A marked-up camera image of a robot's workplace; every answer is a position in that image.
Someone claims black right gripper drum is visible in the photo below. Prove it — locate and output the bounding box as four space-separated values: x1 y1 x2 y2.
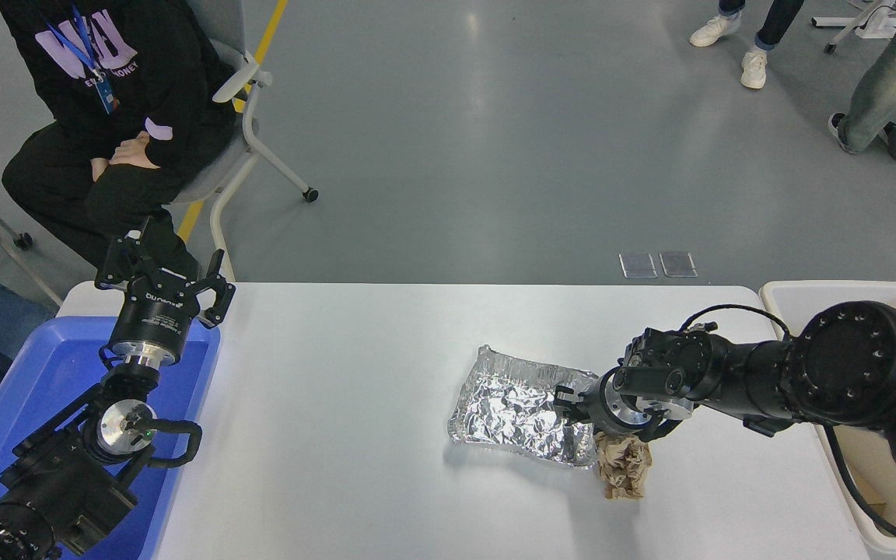
576 367 628 438

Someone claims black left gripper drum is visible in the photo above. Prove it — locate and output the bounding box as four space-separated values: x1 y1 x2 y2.
110 274 201 354

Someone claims foil tray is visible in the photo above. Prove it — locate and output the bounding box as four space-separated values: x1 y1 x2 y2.
448 345 601 468

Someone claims clear floor plate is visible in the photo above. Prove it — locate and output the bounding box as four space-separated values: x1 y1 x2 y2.
660 251 698 278
619 253 658 279

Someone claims person's left hand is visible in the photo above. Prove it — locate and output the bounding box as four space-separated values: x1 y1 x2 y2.
108 131 163 169

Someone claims crumpled tan paper ball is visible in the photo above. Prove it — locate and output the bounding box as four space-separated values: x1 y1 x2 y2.
593 432 653 501

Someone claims blue plastic tray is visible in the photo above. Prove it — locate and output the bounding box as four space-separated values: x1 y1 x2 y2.
0 315 222 560

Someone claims person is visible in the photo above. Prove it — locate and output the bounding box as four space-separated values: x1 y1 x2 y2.
688 0 807 89
0 0 239 271
828 0 896 166

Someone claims large pale bin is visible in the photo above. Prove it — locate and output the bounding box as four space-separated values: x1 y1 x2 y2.
758 280 896 558

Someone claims white wheeled chair base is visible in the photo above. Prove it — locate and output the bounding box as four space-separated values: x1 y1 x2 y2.
811 0 896 54

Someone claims grey chair white frame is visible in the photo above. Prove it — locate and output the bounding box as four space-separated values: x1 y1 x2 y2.
164 0 320 282

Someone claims blue lanyard badge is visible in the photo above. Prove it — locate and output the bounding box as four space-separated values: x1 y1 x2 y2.
67 0 119 115

